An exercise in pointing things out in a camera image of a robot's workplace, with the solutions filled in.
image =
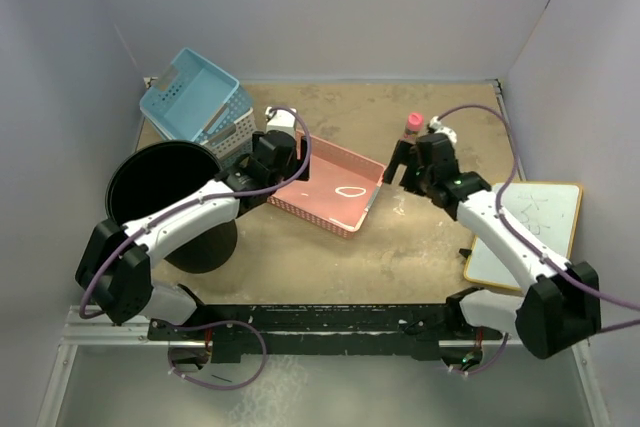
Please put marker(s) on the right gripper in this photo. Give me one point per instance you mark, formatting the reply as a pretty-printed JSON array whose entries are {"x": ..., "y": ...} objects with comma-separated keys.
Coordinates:
[{"x": 405, "y": 154}]

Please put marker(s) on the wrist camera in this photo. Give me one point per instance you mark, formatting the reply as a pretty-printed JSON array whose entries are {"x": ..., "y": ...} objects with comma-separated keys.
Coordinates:
[
  {"x": 436, "y": 126},
  {"x": 280, "y": 120}
]

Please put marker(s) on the whiteboard with yellow frame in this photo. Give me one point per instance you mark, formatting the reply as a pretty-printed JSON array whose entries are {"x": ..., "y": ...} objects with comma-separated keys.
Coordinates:
[{"x": 549, "y": 211}]

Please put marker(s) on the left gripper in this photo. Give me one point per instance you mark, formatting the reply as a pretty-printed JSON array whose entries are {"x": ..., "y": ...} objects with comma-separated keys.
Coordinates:
[{"x": 293, "y": 164}]

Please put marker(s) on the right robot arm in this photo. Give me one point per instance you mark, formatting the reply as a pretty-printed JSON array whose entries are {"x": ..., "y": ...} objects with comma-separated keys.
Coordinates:
[{"x": 559, "y": 304}]

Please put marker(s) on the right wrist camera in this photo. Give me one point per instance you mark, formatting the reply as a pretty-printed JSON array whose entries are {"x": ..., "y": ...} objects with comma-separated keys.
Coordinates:
[{"x": 436, "y": 126}]

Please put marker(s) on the white plastic basket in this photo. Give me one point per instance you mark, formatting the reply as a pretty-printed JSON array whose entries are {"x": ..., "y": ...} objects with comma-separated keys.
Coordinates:
[{"x": 233, "y": 141}]

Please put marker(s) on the aluminium frame rail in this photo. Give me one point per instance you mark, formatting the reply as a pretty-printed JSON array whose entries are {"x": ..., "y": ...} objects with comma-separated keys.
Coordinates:
[{"x": 77, "y": 332}]

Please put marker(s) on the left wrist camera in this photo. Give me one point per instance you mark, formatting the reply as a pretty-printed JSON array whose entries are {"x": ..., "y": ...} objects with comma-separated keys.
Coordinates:
[{"x": 280, "y": 120}]

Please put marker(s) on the light blue plastic basket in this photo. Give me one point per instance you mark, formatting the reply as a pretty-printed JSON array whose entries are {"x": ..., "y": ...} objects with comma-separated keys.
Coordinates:
[{"x": 194, "y": 99}]

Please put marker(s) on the large black bucket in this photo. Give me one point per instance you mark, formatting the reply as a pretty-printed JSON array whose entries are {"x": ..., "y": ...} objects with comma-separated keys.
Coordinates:
[{"x": 156, "y": 177}]

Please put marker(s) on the pink capped small bottle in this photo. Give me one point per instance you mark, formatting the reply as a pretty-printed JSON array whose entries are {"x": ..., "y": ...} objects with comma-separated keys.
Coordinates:
[{"x": 413, "y": 127}]

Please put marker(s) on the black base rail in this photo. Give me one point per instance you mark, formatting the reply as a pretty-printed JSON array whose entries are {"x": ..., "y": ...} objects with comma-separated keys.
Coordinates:
[{"x": 418, "y": 331}]

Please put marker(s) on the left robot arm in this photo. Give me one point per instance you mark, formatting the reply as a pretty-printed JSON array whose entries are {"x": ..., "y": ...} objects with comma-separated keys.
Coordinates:
[{"x": 115, "y": 270}]

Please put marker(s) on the pink plastic basket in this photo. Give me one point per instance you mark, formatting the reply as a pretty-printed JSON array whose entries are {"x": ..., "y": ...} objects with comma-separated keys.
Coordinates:
[{"x": 339, "y": 193}]

